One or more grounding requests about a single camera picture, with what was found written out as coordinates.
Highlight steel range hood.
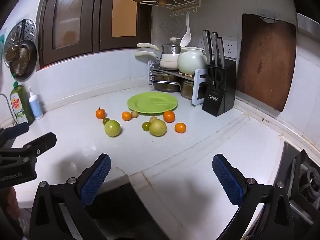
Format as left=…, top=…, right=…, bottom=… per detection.
left=296, top=12, right=320, bottom=34

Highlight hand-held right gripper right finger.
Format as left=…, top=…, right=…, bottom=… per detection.
left=212, top=154, right=293, bottom=240

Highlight white blue pump bottle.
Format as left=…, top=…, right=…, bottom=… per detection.
left=27, top=86, right=44, bottom=120

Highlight gas stove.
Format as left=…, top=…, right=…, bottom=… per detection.
left=282, top=142, right=320, bottom=228

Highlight dark wooden window frame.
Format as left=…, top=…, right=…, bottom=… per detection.
left=37, top=0, right=152, bottom=68

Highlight wire trivet on wall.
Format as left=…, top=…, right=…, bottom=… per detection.
left=160, top=15, right=185, bottom=39

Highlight green plate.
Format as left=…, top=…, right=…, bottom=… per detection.
left=127, top=92, right=178, bottom=115

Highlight wooden cutting board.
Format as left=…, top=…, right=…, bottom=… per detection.
left=236, top=13, right=297, bottom=112

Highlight steel handled knife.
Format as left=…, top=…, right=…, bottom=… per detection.
left=216, top=37, right=225, bottom=68
left=211, top=32, right=220, bottom=67
left=202, top=30, right=213, bottom=65

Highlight brass strainer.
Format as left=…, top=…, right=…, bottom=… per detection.
left=5, top=31, right=20, bottom=63

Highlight black frying pan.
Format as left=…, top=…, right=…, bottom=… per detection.
left=9, top=20, right=37, bottom=81

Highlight steel stock pot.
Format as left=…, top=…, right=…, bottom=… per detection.
left=180, top=79, right=200, bottom=100

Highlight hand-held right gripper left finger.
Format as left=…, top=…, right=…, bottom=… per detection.
left=29, top=153, right=112, bottom=240

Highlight white ceramic pot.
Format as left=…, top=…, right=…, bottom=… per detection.
left=177, top=46, right=208, bottom=75

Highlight steel pot with long handle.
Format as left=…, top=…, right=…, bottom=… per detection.
left=152, top=73, right=181, bottom=92

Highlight white wire wall rack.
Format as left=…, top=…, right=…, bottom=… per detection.
left=140, top=0, right=202, bottom=18

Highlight grey pot rack shelf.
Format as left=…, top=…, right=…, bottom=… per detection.
left=148, top=60, right=208, bottom=105

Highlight green dish soap bottle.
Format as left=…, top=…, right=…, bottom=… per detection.
left=10, top=81, right=35, bottom=125

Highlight large green apple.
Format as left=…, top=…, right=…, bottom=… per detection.
left=104, top=120, right=122, bottom=137

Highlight perforated metal steamer plate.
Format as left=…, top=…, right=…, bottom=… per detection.
left=3, top=19, right=37, bottom=68

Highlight white ladle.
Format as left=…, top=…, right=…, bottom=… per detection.
left=180, top=12, right=192, bottom=46

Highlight cutting board wall hook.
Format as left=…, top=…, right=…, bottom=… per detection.
left=259, top=9, right=279, bottom=23

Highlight steel pot with knob lid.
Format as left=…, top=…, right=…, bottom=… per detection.
left=161, top=37, right=182, bottom=55

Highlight black knife block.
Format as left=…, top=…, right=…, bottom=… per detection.
left=202, top=59, right=237, bottom=117

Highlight person's left hand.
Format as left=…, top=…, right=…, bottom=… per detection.
left=0, top=187, right=21, bottom=221

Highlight white saucepan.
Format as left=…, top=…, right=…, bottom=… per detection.
left=137, top=42, right=179, bottom=62
left=135, top=51, right=178, bottom=69

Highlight large yellow-green apple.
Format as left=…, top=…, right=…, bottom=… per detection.
left=149, top=119, right=167, bottom=137

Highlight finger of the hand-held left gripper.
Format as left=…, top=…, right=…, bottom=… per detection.
left=0, top=132, right=57, bottom=162
left=0, top=122, right=30, bottom=150

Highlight black kitchen scissors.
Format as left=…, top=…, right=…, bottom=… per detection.
left=209, top=66, right=224, bottom=90

